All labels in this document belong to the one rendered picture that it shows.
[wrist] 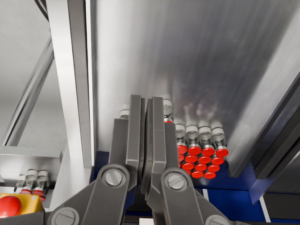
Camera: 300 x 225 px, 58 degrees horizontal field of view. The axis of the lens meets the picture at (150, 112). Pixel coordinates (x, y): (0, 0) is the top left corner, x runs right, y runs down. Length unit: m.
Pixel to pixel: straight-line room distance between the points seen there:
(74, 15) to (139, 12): 0.07
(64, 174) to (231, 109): 0.32
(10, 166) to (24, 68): 1.04
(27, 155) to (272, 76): 0.45
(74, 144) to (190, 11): 0.31
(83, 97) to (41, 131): 1.58
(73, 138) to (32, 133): 1.51
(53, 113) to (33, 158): 1.24
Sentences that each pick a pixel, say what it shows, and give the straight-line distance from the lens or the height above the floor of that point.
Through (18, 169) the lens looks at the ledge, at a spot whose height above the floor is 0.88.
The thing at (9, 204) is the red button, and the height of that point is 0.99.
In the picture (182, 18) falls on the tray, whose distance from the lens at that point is 0.34.
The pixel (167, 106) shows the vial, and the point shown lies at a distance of 0.40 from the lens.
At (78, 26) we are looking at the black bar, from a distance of 0.33.
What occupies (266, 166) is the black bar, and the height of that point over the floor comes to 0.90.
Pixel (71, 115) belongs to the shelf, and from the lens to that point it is 0.46.
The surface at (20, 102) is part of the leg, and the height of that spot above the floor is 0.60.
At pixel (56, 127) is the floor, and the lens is 1.89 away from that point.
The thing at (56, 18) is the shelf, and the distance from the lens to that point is 0.36.
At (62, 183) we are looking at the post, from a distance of 0.53.
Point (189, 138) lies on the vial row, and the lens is 0.44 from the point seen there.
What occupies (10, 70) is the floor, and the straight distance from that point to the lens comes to 1.66.
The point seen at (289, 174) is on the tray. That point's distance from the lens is 0.64.
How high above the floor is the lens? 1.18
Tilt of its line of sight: 44 degrees down
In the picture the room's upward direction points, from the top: 180 degrees clockwise
